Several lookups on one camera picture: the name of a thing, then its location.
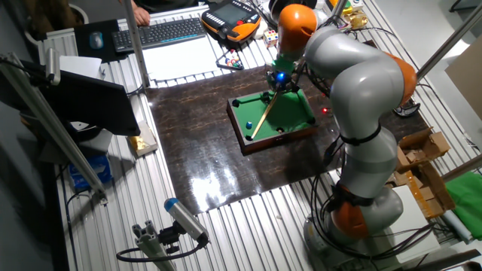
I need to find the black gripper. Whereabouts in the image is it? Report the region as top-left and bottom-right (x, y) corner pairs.
(266, 67), (302, 102)

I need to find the wooden pool cue stick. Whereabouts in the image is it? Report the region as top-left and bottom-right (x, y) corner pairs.
(250, 89), (280, 140)

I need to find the white sheet under robot base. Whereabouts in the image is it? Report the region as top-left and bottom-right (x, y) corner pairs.
(387, 186), (441, 260)

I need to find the dark-sleeved person forearm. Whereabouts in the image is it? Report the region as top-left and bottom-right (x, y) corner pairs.
(133, 0), (200, 12)

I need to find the mini green pool table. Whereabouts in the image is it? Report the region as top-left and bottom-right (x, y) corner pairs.
(225, 88), (319, 155)

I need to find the black triangle ball rack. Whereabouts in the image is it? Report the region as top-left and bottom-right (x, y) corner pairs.
(215, 48), (245, 72)

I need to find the person's bare hand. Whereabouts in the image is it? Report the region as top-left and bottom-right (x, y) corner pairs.
(132, 5), (151, 26)

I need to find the Rubik's cube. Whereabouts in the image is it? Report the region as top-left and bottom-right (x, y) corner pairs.
(263, 29), (279, 49)

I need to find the white rounded object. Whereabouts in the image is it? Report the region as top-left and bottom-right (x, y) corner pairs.
(252, 20), (269, 41)

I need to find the orange and black teach pendant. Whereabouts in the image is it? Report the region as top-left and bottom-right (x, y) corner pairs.
(200, 0), (263, 43)

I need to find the dark marble pattern mat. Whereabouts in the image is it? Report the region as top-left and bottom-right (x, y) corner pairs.
(145, 56), (430, 215)

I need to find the large white paper sheet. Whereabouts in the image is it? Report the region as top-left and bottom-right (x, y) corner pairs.
(142, 35), (219, 82)

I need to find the yellow and green object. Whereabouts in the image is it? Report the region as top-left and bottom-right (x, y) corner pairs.
(330, 0), (354, 16)

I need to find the black computer keyboard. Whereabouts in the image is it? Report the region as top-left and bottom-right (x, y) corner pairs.
(111, 17), (207, 53)

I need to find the yellow item in white box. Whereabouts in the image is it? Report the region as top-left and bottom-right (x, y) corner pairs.
(127, 120), (159, 157)

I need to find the upright aluminium pole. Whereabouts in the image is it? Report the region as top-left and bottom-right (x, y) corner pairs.
(123, 0), (151, 90)

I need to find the open cardboard box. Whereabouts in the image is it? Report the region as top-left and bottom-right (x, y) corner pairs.
(391, 127), (456, 221)

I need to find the black flat monitor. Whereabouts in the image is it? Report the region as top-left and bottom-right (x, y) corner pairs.
(22, 59), (142, 137)

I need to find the brown cardboard panel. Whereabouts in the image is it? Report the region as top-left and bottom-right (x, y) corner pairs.
(444, 35), (482, 121)

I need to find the small white paper stack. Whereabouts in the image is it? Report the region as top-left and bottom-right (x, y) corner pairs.
(59, 55), (102, 80)

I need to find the black mouse pad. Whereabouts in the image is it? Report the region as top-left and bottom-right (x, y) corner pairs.
(74, 19), (131, 64)

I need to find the blue packet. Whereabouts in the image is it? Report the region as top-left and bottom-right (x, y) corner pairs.
(68, 154), (113, 191)

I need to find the white round chair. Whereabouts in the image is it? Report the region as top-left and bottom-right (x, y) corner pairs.
(24, 3), (90, 46)

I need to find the green cloth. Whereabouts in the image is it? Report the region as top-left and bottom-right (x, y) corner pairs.
(445, 171), (482, 241)

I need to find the grey rolled tube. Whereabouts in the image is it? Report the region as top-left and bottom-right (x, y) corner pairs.
(442, 210), (474, 244)

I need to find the long slanted aluminium beam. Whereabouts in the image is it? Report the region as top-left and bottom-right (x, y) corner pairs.
(0, 52), (108, 204)

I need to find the green gripper mount adapter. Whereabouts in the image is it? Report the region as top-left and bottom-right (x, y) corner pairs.
(273, 56), (298, 75)

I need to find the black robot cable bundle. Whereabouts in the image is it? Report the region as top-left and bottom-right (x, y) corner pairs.
(310, 133), (438, 260)

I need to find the silver camera with blue cap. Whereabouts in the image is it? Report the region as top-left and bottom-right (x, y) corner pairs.
(163, 197), (210, 244)

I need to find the slanted grey frame pole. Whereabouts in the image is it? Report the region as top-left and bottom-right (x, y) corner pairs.
(416, 3), (482, 82)

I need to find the short aluminium profile post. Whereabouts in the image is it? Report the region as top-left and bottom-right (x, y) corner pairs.
(131, 220), (178, 271)

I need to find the low grey frame pole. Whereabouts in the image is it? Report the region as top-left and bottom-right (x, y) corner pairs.
(440, 154), (482, 184)

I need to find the black camera cable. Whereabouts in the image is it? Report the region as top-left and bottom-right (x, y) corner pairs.
(115, 240), (206, 263)

